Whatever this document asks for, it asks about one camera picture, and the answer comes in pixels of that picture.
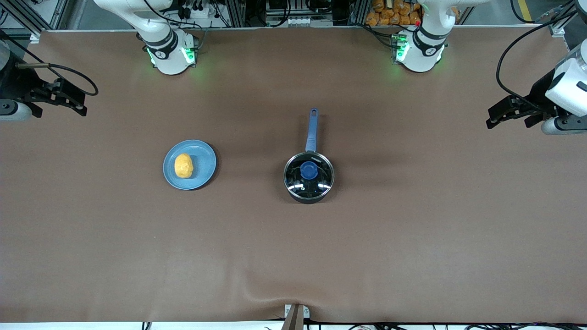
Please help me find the yellow potato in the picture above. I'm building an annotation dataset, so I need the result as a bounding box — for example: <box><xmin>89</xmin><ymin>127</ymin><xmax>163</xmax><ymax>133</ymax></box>
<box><xmin>174</xmin><ymin>153</ymin><xmax>194</xmax><ymax>179</ymax></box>

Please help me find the glass lid with blue knob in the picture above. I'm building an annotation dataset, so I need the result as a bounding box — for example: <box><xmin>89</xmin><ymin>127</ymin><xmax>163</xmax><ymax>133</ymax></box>
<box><xmin>284</xmin><ymin>153</ymin><xmax>334</xmax><ymax>198</ymax></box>

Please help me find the blue round plate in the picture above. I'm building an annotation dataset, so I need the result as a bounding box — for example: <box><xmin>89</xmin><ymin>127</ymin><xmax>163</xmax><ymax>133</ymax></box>
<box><xmin>163</xmin><ymin>139</ymin><xmax>217</xmax><ymax>191</ymax></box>

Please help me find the bag of orange items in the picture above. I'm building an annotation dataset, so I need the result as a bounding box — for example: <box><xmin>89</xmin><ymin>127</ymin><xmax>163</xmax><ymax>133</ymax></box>
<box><xmin>365</xmin><ymin>0</ymin><xmax>422</xmax><ymax>27</ymax></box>

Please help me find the white power strip with plugs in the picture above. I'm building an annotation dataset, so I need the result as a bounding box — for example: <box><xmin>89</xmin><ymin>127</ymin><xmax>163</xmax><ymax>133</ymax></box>
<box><xmin>177</xmin><ymin>0</ymin><xmax>212</xmax><ymax>19</ymax></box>

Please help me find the brown table mat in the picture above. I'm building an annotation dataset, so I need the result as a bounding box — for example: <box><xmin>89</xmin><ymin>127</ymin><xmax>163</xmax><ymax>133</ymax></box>
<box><xmin>0</xmin><ymin>27</ymin><xmax>587</xmax><ymax>324</ymax></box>

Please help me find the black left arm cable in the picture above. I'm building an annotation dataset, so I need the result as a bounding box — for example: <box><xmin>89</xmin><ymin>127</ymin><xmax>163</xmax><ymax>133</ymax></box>
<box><xmin>496</xmin><ymin>2</ymin><xmax>583</xmax><ymax>113</ymax></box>

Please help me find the aluminium frame rail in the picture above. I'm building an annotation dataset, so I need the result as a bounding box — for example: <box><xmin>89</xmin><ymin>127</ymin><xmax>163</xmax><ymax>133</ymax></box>
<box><xmin>0</xmin><ymin>0</ymin><xmax>43</xmax><ymax>44</ymax></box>
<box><xmin>549</xmin><ymin>7</ymin><xmax>579</xmax><ymax>38</ymax></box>

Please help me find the black pot with blue handle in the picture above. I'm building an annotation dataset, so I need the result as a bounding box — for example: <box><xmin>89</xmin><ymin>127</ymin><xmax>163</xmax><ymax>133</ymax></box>
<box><xmin>283</xmin><ymin>108</ymin><xmax>335</xmax><ymax>204</ymax></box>

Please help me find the metal table edge bracket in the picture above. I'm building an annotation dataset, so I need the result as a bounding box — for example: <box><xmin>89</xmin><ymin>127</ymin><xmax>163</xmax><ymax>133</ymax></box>
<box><xmin>283</xmin><ymin>303</ymin><xmax>310</xmax><ymax>330</ymax></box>

